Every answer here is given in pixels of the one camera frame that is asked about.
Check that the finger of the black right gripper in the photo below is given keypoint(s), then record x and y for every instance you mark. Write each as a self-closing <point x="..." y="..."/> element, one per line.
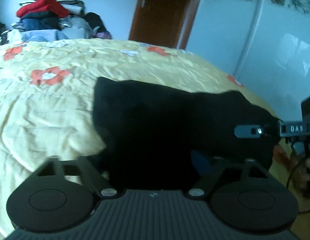
<point x="255" y="131"/>

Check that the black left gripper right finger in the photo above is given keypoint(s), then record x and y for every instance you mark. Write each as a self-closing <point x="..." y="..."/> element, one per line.
<point x="243" y="196"/>

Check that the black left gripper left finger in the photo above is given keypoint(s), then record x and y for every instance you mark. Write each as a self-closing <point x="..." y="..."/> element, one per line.
<point x="59" y="194"/>

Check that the black pants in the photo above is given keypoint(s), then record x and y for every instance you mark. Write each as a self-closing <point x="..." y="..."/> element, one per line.
<point x="162" y="138"/>

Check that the white floral wardrobe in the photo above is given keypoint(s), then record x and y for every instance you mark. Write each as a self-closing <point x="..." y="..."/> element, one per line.
<point x="264" y="44"/>

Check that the brown wooden door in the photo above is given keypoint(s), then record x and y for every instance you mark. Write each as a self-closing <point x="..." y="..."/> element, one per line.
<point x="160" y="22"/>

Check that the pile of assorted clothes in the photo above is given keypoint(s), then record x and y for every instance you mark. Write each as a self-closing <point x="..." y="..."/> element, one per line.
<point x="53" y="20"/>

